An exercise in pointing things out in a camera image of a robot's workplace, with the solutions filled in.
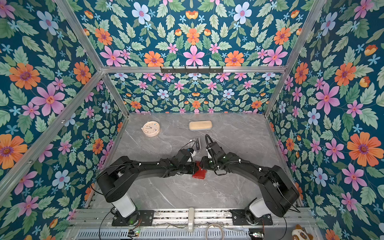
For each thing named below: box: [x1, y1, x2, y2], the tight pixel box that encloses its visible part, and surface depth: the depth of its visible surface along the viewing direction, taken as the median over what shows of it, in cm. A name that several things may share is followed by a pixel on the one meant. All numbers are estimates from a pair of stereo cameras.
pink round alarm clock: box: [141, 120, 161, 137], surface depth 110 cm
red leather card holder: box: [192, 160, 207, 180], surface depth 89 cm
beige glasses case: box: [188, 120, 213, 131], surface depth 110 cm
